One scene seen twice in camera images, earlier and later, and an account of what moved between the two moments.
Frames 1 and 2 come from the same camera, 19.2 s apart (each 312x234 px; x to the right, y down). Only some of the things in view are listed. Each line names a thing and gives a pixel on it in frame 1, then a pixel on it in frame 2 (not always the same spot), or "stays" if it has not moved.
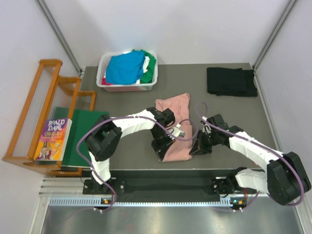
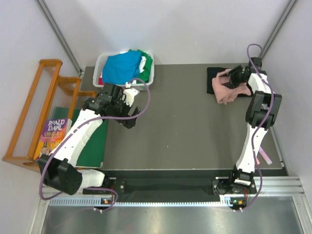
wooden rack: (53, 97) stays
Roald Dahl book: (53, 140) stays
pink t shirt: (181, 149) → (225, 94)
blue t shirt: (126, 68) stays
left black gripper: (161, 145) → (127, 116)
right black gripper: (200, 147) → (233, 84)
